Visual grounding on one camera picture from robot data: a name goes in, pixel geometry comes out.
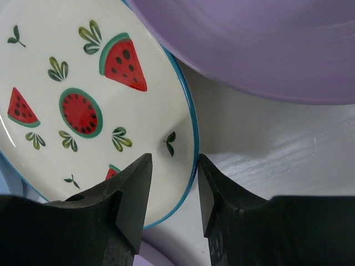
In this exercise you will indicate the blue plastic plate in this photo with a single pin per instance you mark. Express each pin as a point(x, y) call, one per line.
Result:
point(11, 183)

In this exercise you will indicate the purple plate right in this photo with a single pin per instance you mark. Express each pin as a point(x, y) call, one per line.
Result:
point(295, 51)

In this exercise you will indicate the purple plate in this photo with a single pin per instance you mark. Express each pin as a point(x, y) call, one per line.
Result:
point(149, 256)
point(295, 51)

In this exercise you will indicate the watermelon pattern ceramic plate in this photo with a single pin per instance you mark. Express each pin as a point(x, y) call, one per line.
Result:
point(85, 90)

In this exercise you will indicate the purple plate front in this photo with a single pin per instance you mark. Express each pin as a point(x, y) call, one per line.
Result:
point(149, 256)

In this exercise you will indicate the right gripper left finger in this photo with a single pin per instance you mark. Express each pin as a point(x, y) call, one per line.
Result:
point(102, 225)

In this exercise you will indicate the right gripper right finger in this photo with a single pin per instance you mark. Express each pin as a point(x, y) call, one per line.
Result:
point(245, 229)

